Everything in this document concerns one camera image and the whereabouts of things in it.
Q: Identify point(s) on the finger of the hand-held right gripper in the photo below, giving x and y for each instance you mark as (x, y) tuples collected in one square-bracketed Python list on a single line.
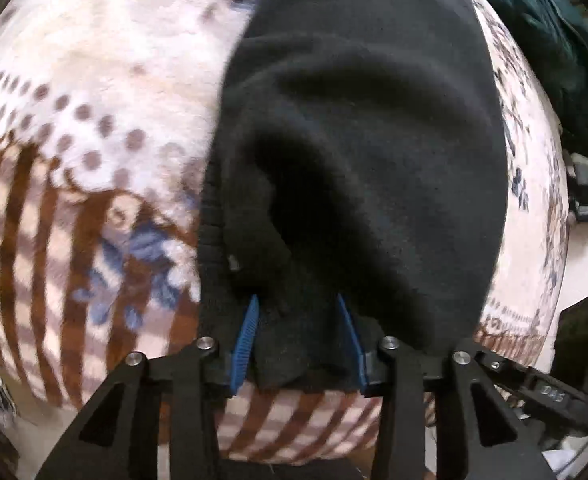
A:
[(549, 392)]

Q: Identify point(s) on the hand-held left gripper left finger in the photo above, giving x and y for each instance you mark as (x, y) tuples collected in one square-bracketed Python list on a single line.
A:
[(246, 340)]

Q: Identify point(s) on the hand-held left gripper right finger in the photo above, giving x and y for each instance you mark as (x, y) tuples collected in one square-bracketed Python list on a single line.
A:
[(351, 345)]

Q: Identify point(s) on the dark striped sweater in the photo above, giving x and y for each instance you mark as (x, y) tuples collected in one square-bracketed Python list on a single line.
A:
[(364, 135)]

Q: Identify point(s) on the floral plaid-edged blanket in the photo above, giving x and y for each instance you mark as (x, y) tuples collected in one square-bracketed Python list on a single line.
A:
[(98, 85)]

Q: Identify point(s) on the dark green garment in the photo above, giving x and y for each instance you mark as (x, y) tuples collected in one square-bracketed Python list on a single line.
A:
[(549, 35)]

